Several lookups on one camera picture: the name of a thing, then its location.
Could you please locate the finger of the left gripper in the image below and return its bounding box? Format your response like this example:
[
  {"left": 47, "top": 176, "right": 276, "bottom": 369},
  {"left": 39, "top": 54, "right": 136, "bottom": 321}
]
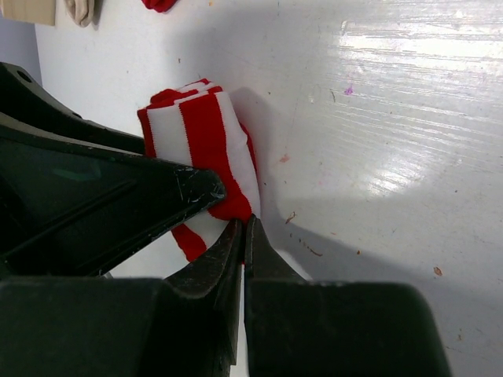
[
  {"left": 1, "top": 115, "right": 226, "bottom": 277},
  {"left": 1, "top": 62, "right": 145, "bottom": 155}
]

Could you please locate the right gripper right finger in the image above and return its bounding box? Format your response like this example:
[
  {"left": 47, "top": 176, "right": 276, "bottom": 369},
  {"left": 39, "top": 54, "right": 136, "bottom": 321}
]
[{"left": 244, "top": 217, "right": 451, "bottom": 376}]

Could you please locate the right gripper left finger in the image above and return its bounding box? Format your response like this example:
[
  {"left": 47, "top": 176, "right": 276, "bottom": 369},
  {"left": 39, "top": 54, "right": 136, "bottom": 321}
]
[{"left": 1, "top": 220, "right": 242, "bottom": 376}]

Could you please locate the wooden compartment tray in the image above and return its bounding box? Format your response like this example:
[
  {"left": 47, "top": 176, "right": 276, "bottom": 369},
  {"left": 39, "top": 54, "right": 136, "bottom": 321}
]
[{"left": 1, "top": 0, "right": 56, "bottom": 26}]

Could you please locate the red white striped sock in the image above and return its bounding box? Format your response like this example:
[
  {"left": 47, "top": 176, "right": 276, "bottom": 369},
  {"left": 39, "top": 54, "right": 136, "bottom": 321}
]
[{"left": 137, "top": 79, "right": 260, "bottom": 262}]

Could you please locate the beige sock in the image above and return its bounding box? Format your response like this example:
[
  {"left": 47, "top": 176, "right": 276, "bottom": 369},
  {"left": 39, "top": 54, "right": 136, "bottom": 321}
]
[{"left": 64, "top": 0, "right": 104, "bottom": 28}]

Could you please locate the red sock centre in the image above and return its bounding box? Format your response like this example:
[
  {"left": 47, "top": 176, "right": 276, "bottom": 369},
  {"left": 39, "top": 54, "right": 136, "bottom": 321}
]
[{"left": 142, "top": 0, "right": 177, "bottom": 13}]

